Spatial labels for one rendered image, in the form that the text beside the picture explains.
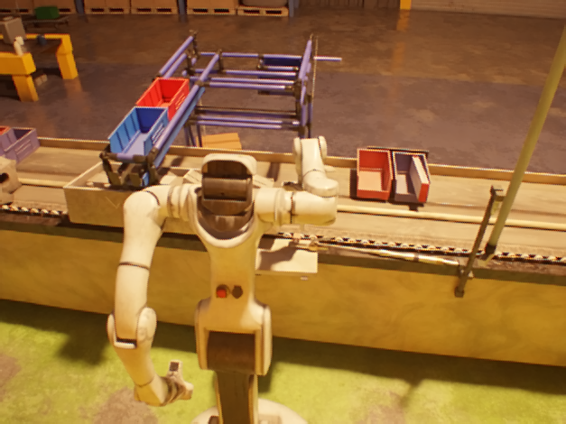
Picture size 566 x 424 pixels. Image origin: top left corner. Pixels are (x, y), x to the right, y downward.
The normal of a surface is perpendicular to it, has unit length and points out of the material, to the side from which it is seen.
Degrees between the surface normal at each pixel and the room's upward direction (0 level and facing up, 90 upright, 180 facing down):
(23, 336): 0
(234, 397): 84
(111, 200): 80
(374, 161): 88
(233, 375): 84
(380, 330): 90
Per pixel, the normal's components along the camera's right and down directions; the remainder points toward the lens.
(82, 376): 0.00, -0.80
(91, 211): -0.14, 0.45
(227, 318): -0.08, 0.17
